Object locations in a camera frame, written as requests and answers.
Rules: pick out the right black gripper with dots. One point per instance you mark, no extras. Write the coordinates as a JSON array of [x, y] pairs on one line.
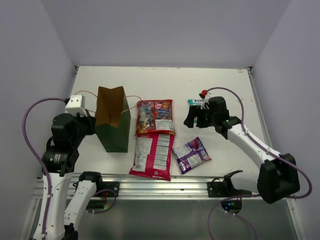
[[195, 111]]

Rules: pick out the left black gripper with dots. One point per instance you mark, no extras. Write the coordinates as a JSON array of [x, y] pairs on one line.
[[91, 122]]

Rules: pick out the teal mint candy bag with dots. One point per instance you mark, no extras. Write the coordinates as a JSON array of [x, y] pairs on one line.
[[195, 102]]

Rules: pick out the purple candy bag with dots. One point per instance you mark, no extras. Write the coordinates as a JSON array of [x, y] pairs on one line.
[[191, 155]]

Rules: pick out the red candy bag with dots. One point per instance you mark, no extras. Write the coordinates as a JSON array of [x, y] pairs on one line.
[[155, 116]]

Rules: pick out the green paper bag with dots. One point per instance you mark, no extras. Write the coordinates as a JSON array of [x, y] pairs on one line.
[[113, 119]]

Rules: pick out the pink chips bag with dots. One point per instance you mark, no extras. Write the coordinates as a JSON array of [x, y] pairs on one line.
[[152, 158]]

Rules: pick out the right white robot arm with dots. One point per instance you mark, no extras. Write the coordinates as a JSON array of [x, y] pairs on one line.
[[275, 179]]

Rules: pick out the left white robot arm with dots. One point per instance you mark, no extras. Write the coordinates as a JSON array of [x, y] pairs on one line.
[[59, 219]]

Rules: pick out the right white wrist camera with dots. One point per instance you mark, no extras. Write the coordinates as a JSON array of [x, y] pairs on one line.
[[205, 96]]

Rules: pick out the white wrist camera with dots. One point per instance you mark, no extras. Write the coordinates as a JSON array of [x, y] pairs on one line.
[[76, 105], [205, 96]]

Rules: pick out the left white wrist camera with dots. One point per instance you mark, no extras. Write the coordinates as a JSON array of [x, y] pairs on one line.
[[76, 105]]

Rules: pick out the left black base bracket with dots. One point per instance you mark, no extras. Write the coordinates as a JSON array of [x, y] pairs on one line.
[[112, 187]]

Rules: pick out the black base bracket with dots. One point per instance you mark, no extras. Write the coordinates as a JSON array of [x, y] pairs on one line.
[[112, 187], [218, 188]]

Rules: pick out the aluminium mounting rail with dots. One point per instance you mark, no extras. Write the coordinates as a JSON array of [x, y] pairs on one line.
[[180, 187]]

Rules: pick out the right black base bracket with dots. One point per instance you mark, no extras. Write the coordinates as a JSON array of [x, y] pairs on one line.
[[218, 188]]

